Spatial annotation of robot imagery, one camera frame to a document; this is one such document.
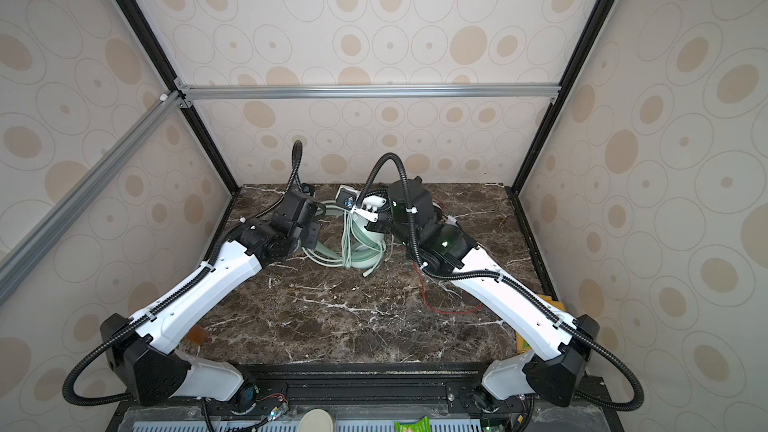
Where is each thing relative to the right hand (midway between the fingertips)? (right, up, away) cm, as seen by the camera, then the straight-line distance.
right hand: (372, 185), depth 66 cm
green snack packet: (+11, -55, +3) cm, 56 cm away
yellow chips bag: (+40, -42, +16) cm, 60 cm away
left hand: (-16, -8, +11) cm, 21 cm away
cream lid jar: (-12, -51, -1) cm, 53 cm away
